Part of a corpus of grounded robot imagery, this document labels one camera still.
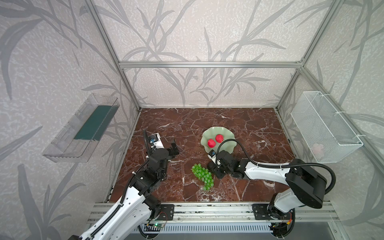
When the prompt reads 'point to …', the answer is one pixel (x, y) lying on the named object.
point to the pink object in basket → (318, 149)
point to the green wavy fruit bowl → (211, 132)
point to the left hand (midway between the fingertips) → (169, 137)
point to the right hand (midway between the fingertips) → (214, 162)
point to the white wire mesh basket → (327, 137)
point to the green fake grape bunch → (204, 175)
